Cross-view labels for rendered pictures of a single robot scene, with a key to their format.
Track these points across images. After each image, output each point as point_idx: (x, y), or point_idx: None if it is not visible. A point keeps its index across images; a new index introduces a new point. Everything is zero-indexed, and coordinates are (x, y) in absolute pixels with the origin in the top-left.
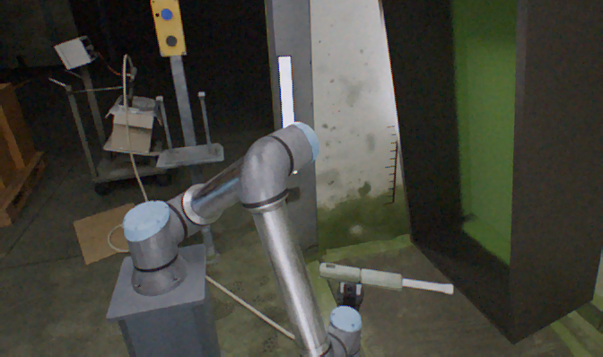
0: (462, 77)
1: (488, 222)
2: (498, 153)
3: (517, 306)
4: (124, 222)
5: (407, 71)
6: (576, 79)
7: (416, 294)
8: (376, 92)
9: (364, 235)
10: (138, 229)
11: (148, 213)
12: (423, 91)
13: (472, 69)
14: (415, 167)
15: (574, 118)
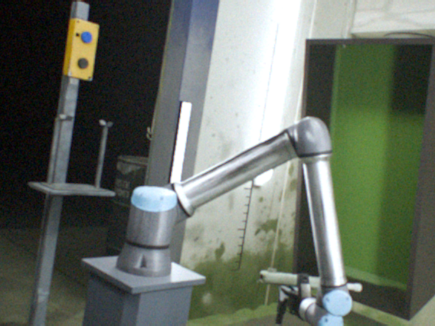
0: (331, 137)
1: (344, 262)
2: (358, 195)
3: (413, 280)
4: (143, 195)
5: None
6: None
7: None
8: None
9: (212, 306)
10: (164, 199)
11: (159, 191)
12: None
13: (340, 131)
14: (303, 204)
15: None
